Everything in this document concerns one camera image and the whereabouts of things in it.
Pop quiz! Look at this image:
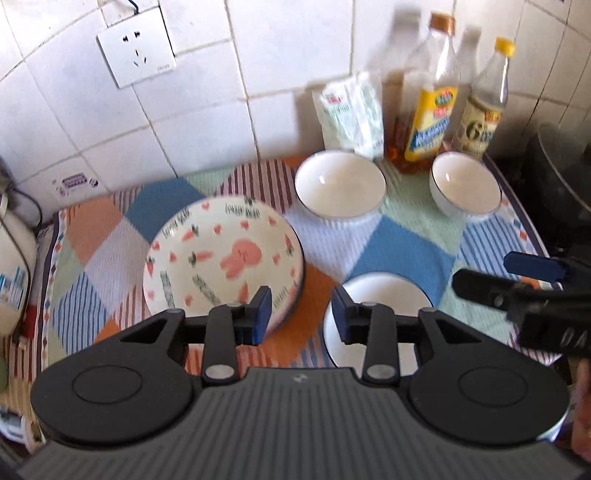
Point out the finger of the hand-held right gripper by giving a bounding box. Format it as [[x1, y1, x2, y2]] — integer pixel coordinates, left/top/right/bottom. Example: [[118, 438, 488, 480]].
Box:
[[451, 269, 537, 319], [503, 251, 591, 291]]

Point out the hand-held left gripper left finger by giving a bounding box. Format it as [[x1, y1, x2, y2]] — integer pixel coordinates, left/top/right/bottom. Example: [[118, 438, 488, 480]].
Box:
[[120, 285, 273, 387]]

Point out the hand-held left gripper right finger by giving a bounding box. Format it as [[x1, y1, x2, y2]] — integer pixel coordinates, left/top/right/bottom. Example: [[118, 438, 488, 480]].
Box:
[[331, 286, 481, 388]]

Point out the plain white plate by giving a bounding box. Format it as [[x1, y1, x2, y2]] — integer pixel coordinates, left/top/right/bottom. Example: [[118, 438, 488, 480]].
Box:
[[323, 272, 435, 370]]

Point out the pink rabbit print plate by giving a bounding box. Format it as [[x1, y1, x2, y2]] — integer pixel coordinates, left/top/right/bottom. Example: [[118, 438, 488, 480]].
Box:
[[142, 196, 305, 340]]

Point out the black wok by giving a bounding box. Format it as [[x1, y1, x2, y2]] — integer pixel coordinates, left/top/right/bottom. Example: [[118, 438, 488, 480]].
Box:
[[526, 138, 591, 259]]

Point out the white ribbed bowl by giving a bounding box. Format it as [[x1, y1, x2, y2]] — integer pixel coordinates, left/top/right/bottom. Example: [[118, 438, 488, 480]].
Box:
[[294, 151, 387, 220], [429, 151, 503, 217]]

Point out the glass wok lid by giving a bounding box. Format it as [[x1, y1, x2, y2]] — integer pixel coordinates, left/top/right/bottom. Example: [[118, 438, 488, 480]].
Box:
[[531, 122, 591, 210]]

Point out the vinegar bottle yellow cap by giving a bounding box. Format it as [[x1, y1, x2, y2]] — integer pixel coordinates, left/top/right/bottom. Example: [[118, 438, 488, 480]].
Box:
[[450, 37, 515, 160]]

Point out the patchwork table cloth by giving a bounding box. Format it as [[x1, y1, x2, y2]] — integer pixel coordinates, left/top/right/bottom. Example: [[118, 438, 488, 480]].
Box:
[[0, 154, 561, 416]]

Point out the cooking wine bottle yellow label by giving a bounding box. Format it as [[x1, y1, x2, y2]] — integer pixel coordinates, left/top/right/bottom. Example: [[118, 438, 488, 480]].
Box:
[[387, 12, 461, 175]]

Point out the white salt bag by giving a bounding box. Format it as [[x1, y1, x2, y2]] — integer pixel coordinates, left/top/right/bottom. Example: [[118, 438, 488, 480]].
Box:
[[312, 71, 385, 160]]

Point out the white rice cooker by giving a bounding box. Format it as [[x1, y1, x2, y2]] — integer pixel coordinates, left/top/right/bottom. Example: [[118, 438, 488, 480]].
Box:
[[0, 157, 38, 337]]

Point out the small white wall sticker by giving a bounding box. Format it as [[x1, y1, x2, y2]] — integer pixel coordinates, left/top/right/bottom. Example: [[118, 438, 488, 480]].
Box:
[[52, 172, 100, 199]]

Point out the black rice cooker cable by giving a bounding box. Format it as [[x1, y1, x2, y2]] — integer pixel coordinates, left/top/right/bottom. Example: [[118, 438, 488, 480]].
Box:
[[0, 185, 44, 232]]

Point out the white wall socket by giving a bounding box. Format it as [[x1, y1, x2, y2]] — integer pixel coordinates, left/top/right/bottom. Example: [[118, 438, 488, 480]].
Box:
[[96, 7, 177, 89]]

